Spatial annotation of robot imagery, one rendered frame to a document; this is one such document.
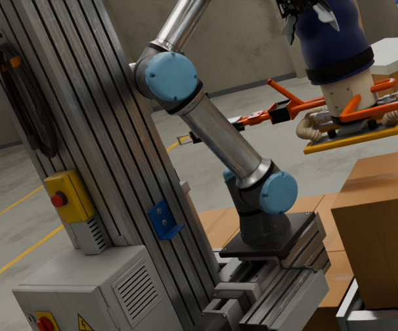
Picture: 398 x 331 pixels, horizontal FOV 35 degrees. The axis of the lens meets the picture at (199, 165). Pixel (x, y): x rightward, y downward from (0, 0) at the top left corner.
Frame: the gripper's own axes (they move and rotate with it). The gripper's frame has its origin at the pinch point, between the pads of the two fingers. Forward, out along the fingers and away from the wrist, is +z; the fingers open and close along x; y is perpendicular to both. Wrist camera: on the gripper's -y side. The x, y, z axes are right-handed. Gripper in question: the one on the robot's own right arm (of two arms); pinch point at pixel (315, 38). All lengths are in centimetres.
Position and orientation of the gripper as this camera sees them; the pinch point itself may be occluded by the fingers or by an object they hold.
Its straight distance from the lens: 179.7
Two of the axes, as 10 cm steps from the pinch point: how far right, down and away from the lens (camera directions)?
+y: -5.5, 4.4, -7.1
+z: 3.7, 8.9, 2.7
